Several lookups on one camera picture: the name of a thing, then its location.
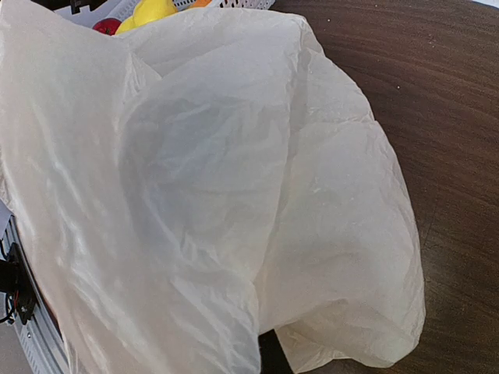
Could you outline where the orange fruit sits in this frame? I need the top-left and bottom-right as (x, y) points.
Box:
(191, 0), (211, 8)

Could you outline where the white perforated plastic basket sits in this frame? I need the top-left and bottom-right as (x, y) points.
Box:
(55, 1), (274, 22)

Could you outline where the yellow lemon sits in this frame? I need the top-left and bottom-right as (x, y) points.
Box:
(116, 0), (178, 34)

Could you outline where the banana print plastic bag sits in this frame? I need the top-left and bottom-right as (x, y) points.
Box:
(1, 1), (425, 373)

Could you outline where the aluminium front rail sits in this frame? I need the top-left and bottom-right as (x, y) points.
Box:
(1, 216), (70, 373)

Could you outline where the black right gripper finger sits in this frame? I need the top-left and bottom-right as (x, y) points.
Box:
(258, 330), (293, 374)

